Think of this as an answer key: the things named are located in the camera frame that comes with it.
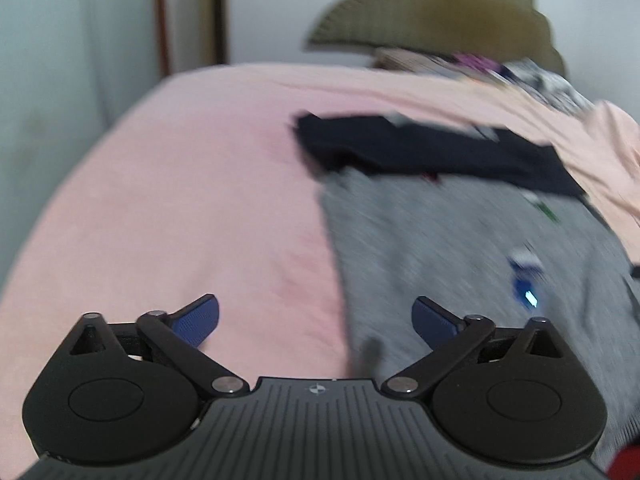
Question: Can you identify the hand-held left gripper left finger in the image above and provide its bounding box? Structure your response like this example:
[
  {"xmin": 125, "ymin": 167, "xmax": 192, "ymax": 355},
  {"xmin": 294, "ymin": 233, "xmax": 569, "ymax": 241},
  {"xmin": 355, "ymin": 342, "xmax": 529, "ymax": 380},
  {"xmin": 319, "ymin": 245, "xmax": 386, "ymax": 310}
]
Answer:
[{"xmin": 70, "ymin": 294, "xmax": 249, "ymax": 401}]

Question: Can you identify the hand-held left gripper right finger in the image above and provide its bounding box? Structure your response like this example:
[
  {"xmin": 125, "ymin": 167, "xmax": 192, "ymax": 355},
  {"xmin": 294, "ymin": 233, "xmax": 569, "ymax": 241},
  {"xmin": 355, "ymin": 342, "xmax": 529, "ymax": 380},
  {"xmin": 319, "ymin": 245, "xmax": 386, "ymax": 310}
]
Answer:
[{"xmin": 381, "ymin": 296, "xmax": 566, "ymax": 401}]

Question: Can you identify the grey knit sweater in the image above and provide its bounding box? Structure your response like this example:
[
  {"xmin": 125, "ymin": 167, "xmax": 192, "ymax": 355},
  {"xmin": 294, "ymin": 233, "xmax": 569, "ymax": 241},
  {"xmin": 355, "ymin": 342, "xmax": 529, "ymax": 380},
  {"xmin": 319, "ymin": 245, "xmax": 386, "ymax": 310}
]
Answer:
[{"xmin": 317, "ymin": 167, "xmax": 640, "ymax": 476}]

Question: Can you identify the pile of mixed clothes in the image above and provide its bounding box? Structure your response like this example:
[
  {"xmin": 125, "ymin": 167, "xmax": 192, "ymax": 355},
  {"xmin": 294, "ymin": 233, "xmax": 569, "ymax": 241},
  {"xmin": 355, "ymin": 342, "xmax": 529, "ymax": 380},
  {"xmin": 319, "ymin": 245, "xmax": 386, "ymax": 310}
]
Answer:
[{"xmin": 372, "ymin": 47, "xmax": 596, "ymax": 116}]

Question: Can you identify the pink blanket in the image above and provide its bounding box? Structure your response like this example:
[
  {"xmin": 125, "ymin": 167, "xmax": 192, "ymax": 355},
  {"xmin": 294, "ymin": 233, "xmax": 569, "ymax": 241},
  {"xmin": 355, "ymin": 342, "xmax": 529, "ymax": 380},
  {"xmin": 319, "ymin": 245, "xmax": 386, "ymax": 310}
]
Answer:
[{"xmin": 0, "ymin": 62, "xmax": 640, "ymax": 480}]

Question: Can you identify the dark navy garment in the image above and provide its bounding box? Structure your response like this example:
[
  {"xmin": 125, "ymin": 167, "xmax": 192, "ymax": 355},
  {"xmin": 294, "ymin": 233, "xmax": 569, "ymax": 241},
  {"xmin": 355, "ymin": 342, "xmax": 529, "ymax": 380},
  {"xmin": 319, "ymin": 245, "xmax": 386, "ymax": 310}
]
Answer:
[{"xmin": 292, "ymin": 112, "xmax": 586, "ymax": 198}]

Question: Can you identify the red cloth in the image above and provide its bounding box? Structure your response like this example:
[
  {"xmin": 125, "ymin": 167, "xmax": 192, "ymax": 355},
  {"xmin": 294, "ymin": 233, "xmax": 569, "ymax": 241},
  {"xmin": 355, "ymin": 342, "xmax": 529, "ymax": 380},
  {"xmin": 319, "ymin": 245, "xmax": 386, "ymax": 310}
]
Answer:
[{"xmin": 607, "ymin": 447, "xmax": 640, "ymax": 480}]

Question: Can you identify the gold and black tower fan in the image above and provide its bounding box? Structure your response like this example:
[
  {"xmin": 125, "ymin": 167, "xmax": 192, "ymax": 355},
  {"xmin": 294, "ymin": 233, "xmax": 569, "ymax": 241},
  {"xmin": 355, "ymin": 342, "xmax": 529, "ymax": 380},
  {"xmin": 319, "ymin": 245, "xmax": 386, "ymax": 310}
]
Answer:
[{"xmin": 200, "ymin": 0, "xmax": 229, "ymax": 66}]

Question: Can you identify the olive padded headboard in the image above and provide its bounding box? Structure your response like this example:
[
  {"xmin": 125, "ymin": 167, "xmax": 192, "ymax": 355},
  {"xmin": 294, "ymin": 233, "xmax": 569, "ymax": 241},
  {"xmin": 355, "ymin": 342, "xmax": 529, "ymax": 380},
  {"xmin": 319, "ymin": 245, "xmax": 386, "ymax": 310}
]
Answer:
[{"xmin": 305, "ymin": 0, "xmax": 568, "ymax": 78}]

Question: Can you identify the reddish wooden frame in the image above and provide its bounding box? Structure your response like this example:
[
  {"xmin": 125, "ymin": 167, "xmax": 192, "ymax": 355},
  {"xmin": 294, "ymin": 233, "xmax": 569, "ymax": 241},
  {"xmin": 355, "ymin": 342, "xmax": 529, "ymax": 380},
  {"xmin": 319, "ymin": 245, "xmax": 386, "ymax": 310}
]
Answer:
[{"xmin": 152, "ymin": 0, "xmax": 173, "ymax": 78}]

